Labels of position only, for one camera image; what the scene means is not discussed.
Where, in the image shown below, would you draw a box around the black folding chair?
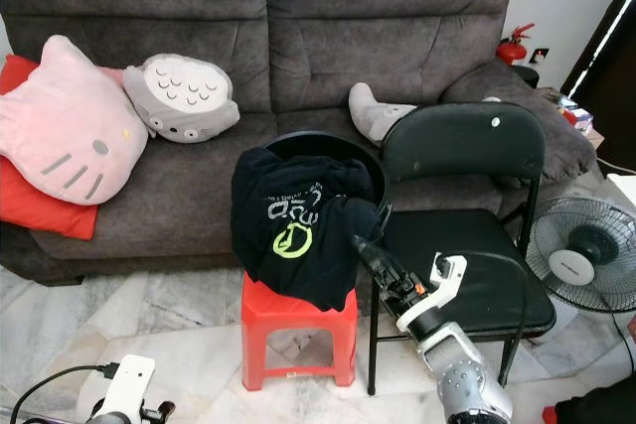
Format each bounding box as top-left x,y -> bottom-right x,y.
367,100 -> 558,396

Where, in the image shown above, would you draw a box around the grey plush toy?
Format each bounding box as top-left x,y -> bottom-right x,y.
347,80 -> 420,145

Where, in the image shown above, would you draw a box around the red fire extinguisher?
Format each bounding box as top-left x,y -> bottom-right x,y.
496,22 -> 537,67

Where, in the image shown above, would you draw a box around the red plastic stool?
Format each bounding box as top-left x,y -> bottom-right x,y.
240,269 -> 360,393

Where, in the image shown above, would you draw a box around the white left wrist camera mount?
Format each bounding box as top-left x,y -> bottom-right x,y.
93,353 -> 158,424

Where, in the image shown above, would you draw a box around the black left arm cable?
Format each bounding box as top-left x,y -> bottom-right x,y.
9,361 -> 121,424

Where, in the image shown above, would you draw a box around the pink cat face cushion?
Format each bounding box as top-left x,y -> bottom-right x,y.
0,34 -> 151,208

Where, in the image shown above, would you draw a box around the grey standing fan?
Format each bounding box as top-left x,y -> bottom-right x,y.
526,195 -> 636,346

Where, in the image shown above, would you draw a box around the dark grey sofa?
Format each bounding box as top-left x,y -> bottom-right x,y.
0,0 -> 604,288

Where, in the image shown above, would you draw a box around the black and red bag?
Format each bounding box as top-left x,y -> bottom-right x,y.
541,374 -> 636,424

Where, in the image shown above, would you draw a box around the grey owl face cushion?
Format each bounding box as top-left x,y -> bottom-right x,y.
121,52 -> 242,145

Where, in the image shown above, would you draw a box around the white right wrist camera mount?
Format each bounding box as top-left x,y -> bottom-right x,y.
395,252 -> 469,335

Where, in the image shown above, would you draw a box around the red cushion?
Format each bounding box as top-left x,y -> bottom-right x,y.
0,54 -> 101,242

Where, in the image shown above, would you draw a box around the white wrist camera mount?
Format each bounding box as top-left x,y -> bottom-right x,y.
395,252 -> 469,335
93,353 -> 158,424

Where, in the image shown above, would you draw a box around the black round laundry basket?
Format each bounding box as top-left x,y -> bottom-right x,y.
262,130 -> 392,238

